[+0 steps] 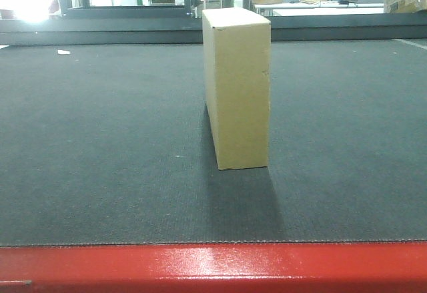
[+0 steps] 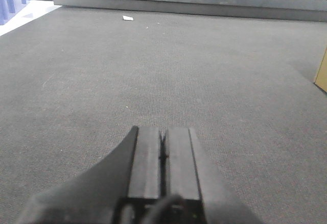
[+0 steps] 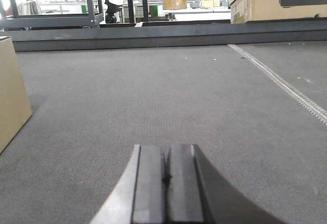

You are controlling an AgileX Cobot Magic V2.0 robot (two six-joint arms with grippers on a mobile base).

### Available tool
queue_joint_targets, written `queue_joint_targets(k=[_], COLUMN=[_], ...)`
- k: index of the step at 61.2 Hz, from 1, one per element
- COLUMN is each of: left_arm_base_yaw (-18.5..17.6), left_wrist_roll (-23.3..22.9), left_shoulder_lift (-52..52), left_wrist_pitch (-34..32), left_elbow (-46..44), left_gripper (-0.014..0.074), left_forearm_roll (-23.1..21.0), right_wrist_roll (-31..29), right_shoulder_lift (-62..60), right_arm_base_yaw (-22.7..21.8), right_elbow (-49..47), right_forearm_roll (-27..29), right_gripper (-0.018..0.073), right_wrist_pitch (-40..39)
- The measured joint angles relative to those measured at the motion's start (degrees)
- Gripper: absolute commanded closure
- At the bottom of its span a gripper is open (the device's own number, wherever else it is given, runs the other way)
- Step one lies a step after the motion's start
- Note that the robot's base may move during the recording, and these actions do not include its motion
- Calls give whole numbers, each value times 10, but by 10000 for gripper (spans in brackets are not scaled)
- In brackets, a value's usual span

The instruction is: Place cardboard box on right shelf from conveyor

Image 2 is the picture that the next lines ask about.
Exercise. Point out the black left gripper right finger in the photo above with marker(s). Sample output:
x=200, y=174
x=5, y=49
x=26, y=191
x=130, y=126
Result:
x=191, y=174

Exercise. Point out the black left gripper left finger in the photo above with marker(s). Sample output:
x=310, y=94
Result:
x=128, y=177

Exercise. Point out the brown cardboard box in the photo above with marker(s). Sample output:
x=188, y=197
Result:
x=320, y=78

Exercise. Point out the dark grey conveyor belt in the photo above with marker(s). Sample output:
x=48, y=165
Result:
x=75, y=81

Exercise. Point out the white paper scrap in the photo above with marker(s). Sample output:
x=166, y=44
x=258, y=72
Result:
x=127, y=18

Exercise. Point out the grey conveyor side rail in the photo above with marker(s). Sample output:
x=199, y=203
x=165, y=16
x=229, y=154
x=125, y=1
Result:
x=302, y=10

